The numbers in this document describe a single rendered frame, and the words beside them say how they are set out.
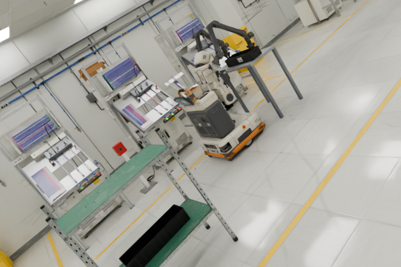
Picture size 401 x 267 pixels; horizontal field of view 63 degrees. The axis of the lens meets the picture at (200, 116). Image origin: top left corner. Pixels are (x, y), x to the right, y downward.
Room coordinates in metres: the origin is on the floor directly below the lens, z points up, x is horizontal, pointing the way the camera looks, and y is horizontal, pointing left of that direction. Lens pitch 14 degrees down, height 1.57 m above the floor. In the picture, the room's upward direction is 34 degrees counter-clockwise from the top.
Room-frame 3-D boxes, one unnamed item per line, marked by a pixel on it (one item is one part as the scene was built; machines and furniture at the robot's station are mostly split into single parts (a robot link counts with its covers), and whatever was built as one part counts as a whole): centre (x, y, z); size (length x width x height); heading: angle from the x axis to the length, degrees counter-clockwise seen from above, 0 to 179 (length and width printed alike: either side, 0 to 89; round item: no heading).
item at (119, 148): (4.40, 1.18, 0.39); 0.24 x 0.24 x 0.78; 27
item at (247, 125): (3.91, -0.20, 0.16); 0.67 x 0.64 x 0.25; 113
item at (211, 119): (3.87, -0.11, 0.59); 0.55 x 0.34 x 0.83; 23
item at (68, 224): (2.23, 0.79, 0.55); 0.91 x 0.46 x 1.10; 117
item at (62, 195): (4.33, 1.94, 0.66); 1.01 x 0.73 x 1.31; 27
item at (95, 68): (5.28, 0.87, 1.82); 0.68 x 0.30 x 0.20; 117
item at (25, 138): (4.51, 2.05, 0.95); 1.35 x 0.82 x 1.90; 27
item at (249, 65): (4.21, -0.91, 0.40); 0.70 x 0.45 x 0.80; 23
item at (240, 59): (4.19, -0.89, 0.86); 0.57 x 0.17 x 0.11; 23
